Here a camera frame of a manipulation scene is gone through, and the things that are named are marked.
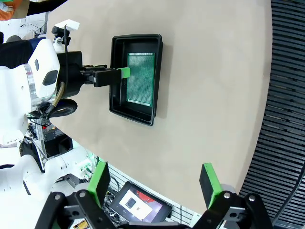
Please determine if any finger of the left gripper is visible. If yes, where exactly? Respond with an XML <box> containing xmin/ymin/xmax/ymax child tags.
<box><xmin>83</xmin><ymin>63</ymin><xmax>108</xmax><ymax>72</ymax></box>
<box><xmin>80</xmin><ymin>67</ymin><xmax>131</xmax><ymax>88</ymax></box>

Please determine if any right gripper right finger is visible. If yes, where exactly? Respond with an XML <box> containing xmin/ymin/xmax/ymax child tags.
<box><xmin>193</xmin><ymin>163</ymin><xmax>272</xmax><ymax>229</ymax></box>

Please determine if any black slotted board rack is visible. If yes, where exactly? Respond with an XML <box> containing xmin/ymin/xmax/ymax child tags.
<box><xmin>235</xmin><ymin>0</ymin><xmax>305</xmax><ymax>229</ymax></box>

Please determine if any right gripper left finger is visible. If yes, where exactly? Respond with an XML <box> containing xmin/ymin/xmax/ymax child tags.
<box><xmin>35</xmin><ymin>161</ymin><xmax>115</xmax><ymax>229</ymax></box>

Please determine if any black tablet screen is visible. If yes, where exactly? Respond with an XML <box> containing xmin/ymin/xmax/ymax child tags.
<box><xmin>109</xmin><ymin>181</ymin><xmax>173</xmax><ymax>223</ymax></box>

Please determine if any black control box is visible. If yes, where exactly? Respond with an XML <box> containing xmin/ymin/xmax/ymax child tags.
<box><xmin>42</xmin><ymin>124</ymin><xmax>74</xmax><ymax>158</ymax></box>

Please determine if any green perforated circuit board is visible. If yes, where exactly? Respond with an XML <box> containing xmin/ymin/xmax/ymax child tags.
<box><xmin>125</xmin><ymin>52</ymin><xmax>156</xmax><ymax>107</ymax></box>

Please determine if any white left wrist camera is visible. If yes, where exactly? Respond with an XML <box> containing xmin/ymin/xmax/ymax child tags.
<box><xmin>51</xmin><ymin>19</ymin><xmax>80</xmax><ymax>52</ymax></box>

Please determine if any thin black camera cable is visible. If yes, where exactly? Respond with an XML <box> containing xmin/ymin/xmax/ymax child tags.
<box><xmin>62</xmin><ymin>23</ymin><xmax>70</xmax><ymax>84</ymax></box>

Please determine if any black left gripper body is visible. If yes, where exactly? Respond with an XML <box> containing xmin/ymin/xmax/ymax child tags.
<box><xmin>56</xmin><ymin>51</ymin><xmax>85</xmax><ymax>99</ymax></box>

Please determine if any black ESD tray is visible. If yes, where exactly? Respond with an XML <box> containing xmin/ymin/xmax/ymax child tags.
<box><xmin>108</xmin><ymin>34</ymin><xmax>165</xmax><ymax>127</ymax></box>

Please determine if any thick black arm cable sleeve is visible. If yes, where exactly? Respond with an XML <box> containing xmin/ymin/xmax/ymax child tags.
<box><xmin>51</xmin><ymin>82</ymin><xmax>79</xmax><ymax>118</ymax></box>

